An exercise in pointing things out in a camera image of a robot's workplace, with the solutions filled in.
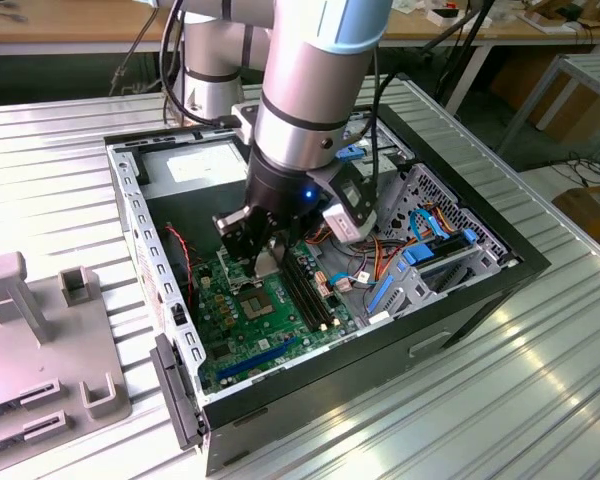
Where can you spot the large brown cardboard box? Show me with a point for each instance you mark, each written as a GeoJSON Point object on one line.
{"type": "Point", "coordinates": [575, 115]}

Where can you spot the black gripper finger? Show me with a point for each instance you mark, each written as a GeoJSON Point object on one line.
{"type": "Point", "coordinates": [289, 237]}
{"type": "Point", "coordinates": [242, 237]}

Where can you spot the CPU socket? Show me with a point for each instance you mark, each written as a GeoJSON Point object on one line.
{"type": "Point", "coordinates": [254, 305]}

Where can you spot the white paper tag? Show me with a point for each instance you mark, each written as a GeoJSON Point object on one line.
{"type": "Point", "coordinates": [378, 318]}

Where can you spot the black RAM slot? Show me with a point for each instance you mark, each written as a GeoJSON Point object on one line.
{"type": "Point", "coordinates": [305, 287]}
{"type": "Point", "coordinates": [299, 289]}
{"type": "Point", "coordinates": [311, 285]}
{"type": "Point", "coordinates": [293, 291]}

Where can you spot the white flat box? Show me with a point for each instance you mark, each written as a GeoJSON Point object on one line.
{"type": "Point", "coordinates": [447, 16]}

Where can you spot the grey parts rack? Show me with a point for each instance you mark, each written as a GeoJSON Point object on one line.
{"type": "Point", "coordinates": [75, 345]}

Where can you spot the blue drive bay latch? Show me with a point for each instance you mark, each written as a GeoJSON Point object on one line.
{"type": "Point", "coordinates": [354, 151]}

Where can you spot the black tripod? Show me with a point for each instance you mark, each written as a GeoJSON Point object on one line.
{"type": "Point", "coordinates": [473, 32]}

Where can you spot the black case fan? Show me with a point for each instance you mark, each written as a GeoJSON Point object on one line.
{"type": "Point", "coordinates": [180, 272]}

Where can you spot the black PC case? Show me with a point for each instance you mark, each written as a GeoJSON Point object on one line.
{"type": "Point", "coordinates": [330, 400]}

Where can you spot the white power supply label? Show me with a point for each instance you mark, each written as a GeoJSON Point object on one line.
{"type": "Point", "coordinates": [200, 167]}

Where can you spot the blue plastic bay rail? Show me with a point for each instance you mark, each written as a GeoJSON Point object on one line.
{"type": "Point", "coordinates": [380, 295]}

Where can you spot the grey metal drive cage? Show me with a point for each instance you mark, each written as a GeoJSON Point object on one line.
{"type": "Point", "coordinates": [387, 135]}

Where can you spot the peach board connector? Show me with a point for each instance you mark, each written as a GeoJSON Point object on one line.
{"type": "Point", "coordinates": [324, 291]}
{"type": "Point", "coordinates": [321, 276]}

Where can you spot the blue expansion slot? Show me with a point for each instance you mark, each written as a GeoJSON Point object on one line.
{"type": "Point", "coordinates": [255, 359]}

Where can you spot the green motherboard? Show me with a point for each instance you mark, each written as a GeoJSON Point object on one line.
{"type": "Point", "coordinates": [240, 342]}

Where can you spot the silver CPU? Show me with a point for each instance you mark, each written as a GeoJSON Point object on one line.
{"type": "Point", "coordinates": [266, 265]}

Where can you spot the grey metal frame table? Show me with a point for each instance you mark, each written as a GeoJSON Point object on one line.
{"type": "Point", "coordinates": [595, 67]}

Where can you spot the hard disk in blue carrier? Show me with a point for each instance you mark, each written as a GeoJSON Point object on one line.
{"type": "Point", "coordinates": [415, 255]}

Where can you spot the wooden desk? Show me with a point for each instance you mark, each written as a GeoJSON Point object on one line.
{"type": "Point", "coordinates": [55, 22]}

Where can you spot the grey power supply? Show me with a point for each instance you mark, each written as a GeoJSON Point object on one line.
{"type": "Point", "coordinates": [190, 220]}

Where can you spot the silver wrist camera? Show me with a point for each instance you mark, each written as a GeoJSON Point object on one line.
{"type": "Point", "coordinates": [245, 120]}

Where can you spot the grey metal disk bay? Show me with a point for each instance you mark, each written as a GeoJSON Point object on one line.
{"type": "Point", "coordinates": [410, 295]}

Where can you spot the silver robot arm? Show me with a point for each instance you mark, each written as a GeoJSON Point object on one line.
{"type": "Point", "coordinates": [305, 75]}

